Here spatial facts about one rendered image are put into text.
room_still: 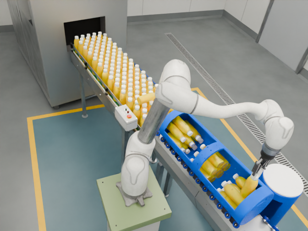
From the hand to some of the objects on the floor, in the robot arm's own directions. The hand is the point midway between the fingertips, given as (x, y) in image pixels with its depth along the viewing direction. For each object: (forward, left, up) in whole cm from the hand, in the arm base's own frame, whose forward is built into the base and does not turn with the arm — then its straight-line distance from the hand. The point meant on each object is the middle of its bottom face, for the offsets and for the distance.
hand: (256, 173), depth 160 cm
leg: (-2, +74, -134) cm, 153 cm away
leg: (-16, +73, -134) cm, 153 cm away
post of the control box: (-40, +98, -134) cm, 171 cm away
